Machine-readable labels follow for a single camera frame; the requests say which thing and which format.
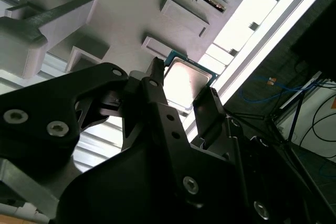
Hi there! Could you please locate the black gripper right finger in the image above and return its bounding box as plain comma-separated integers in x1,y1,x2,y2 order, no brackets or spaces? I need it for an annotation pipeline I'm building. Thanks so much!
193,87,331,224

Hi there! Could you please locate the CPU with silver top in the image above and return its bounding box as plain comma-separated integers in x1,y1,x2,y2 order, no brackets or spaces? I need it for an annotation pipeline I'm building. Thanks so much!
163,49,219,111

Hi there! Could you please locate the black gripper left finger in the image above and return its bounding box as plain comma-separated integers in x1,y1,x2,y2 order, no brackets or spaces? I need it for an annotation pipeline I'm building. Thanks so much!
0,56,206,209

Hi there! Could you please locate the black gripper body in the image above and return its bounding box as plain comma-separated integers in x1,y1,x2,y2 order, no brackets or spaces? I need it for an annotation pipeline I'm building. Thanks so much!
56,144,254,224

